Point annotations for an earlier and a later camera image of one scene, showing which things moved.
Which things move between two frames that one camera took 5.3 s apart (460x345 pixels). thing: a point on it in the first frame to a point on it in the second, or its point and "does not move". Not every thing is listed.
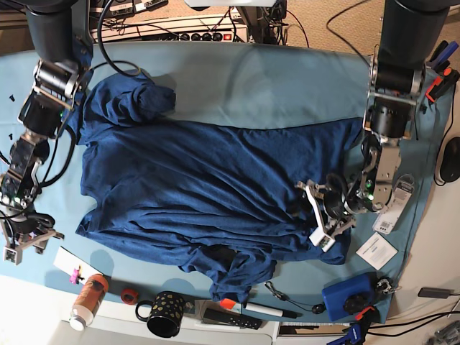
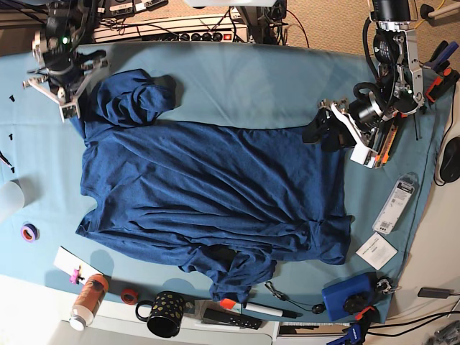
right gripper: (330, 203) to (361, 118)
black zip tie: (415, 121) does not move
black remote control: (230, 318) does not move
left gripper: (28, 228) to (66, 77)
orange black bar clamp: (443, 83) does not move
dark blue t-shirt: (226, 202) does not move
